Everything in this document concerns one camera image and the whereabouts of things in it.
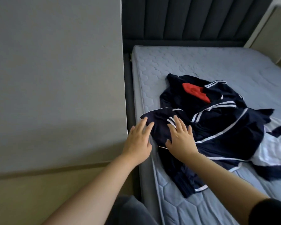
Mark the red and navy sports jacket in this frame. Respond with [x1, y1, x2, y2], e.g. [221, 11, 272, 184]
[140, 73, 275, 199]

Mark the grey quilted bed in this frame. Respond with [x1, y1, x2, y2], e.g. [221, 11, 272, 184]
[124, 45, 281, 225]

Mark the dark grey upholstered headboard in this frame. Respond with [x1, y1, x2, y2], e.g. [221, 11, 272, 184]
[122, 0, 278, 53]

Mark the white and navy garment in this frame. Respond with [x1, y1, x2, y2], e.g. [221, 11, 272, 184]
[250, 116, 281, 182]

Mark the person's right forearm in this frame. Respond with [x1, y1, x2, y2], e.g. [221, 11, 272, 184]
[185, 154, 272, 225]

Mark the person's right hand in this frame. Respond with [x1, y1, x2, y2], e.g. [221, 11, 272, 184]
[165, 115, 200, 163]

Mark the person's left hand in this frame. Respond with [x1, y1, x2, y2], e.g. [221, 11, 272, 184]
[121, 117, 155, 166]

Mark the person's left forearm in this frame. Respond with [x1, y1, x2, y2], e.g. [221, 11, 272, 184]
[42, 154, 143, 225]

